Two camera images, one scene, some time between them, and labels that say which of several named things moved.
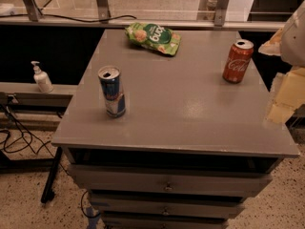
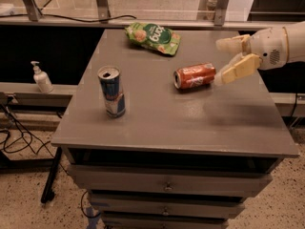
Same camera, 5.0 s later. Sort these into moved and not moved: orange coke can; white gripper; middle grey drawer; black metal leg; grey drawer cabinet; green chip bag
Moved: orange coke can; white gripper
Not moved: black metal leg; grey drawer cabinet; green chip bag; middle grey drawer
